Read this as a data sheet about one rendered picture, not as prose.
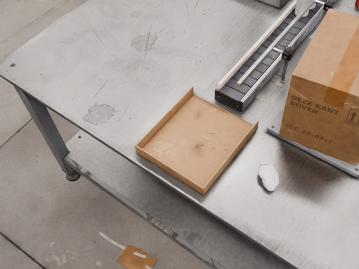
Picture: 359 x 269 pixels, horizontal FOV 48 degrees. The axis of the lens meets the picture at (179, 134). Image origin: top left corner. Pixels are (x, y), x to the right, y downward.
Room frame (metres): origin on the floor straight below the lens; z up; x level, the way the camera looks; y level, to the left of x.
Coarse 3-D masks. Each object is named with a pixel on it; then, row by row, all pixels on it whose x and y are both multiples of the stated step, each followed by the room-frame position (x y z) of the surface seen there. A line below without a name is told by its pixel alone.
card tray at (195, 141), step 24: (192, 96) 0.93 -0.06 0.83; (168, 120) 0.84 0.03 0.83; (192, 120) 0.83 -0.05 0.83; (216, 120) 0.81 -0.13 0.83; (240, 120) 0.80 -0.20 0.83; (144, 144) 0.75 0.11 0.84; (168, 144) 0.74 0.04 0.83; (192, 144) 0.73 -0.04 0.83; (216, 144) 0.72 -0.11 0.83; (240, 144) 0.69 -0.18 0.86; (168, 168) 0.64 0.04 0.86; (192, 168) 0.64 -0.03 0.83; (216, 168) 0.63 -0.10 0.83
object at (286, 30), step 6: (312, 0) 1.21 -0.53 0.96; (306, 6) 1.17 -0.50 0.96; (300, 12) 1.15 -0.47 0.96; (294, 18) 1.12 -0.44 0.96; (300, 18) 1.13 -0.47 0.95; (294, 24) 1.10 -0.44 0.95; (288, 30) 1.07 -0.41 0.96; (282, 36) 1.03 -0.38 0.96; (276, 42) 1.01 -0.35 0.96; (270, 48) 0.98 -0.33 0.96; (264, 54) 0.96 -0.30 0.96; (258, 60) 0.94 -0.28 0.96; (252, 66) 0.91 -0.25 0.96; (246, 72) 0.89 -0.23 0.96; (252, 72) 0.90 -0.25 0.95; (240, 78) 0.87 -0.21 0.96; (246, 78) 0.87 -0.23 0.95; (240, 84) 0.85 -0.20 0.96
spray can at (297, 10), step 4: (300, 0) 1.23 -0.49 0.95; (304, 0) 1.22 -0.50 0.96; (308, 0) 1.22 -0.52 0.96; (296, 4) 1.24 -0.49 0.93; (300, 4) 1.22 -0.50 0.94; (304, 4) 1.22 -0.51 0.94; (296, 8) 1.23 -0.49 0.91; (300, 8) 1.22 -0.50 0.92; (296, 12) 1.23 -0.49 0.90; (308, 12) 1.23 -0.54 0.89; (304, 16) 1.22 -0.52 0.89
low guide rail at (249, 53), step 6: (294, 6) 1.26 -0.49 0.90; (288, 12) 1.22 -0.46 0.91; (282, 18) 1.19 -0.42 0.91; (276, 24) 1.16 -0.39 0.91; (270, 30) 1.13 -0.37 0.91; (264, 36) 1.10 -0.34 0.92; (258, 42) 1.07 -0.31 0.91; (252, 48) 1.05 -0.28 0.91; (246, 54) 1.02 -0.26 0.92; (240, 60) 0.99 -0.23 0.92; (246, 60) 1.01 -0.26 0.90; (234, 66) 0.97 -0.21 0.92; (240, 66) 0.98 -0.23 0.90; (228, 72) 0.94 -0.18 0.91; (234, 72) 0.95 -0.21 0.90; (222, 78) 0.92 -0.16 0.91; (228, 78) 0.93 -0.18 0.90; (222, 84) 0.90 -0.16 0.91
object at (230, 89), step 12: (324, 0) 1.31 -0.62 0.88; (312, 12) 1.24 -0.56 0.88; (288, 24) 1.19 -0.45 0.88; (300, 24) 1.18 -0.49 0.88; (276, 36) 1.13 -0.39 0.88; (288, 36) 1.12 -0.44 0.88; (264, 48) 1.08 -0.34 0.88; (252, 60) 1.02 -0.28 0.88; (264, 60) 1.01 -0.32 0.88; (240, 72) 0.97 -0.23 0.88; (264, 72) 0.97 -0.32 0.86; (228, 84) 0.92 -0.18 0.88; (252, 84) 0.91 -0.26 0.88; (228, 96) 0.87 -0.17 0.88; (240, 96) 0.86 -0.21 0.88
